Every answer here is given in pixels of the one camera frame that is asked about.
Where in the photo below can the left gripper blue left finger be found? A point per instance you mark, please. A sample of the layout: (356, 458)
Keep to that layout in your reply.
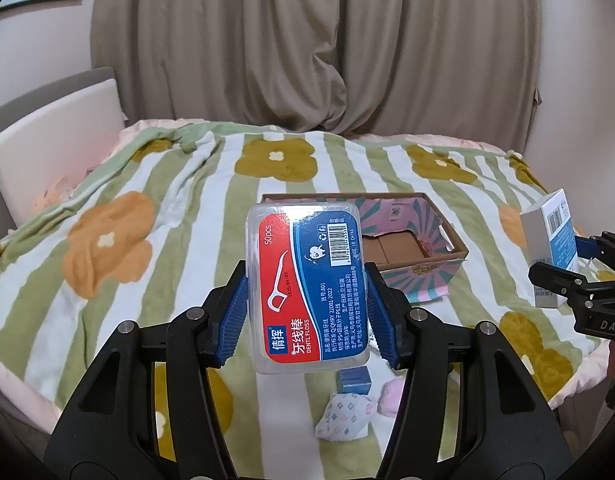
(227, 316)

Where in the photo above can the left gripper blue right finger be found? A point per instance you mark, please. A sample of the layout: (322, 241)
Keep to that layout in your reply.
(382, 315)

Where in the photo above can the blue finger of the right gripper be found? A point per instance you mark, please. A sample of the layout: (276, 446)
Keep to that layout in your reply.
(553, 285)
(601, 247)

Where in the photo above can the white blue barcode box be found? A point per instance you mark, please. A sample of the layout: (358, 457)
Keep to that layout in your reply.
(549, 232)

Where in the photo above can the small blue box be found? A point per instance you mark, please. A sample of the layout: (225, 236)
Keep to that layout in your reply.
(355, 380)

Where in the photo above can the red blue dental floss box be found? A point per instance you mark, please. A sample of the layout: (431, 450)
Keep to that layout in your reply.
(307, 303)

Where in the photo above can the white patterned sock bundle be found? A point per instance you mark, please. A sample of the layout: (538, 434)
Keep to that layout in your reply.
(346, 418)

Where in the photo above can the pink folded towel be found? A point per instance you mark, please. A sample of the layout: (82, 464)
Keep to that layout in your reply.
(390, 397)

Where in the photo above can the pink teal cardboard box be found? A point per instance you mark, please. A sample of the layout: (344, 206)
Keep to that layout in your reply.
(405, 235)

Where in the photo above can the striped floral blanket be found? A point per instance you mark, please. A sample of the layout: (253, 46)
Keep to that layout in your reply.
(149, 407)

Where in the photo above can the beige curtain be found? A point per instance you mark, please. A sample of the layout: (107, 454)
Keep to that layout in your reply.
(463, 68)

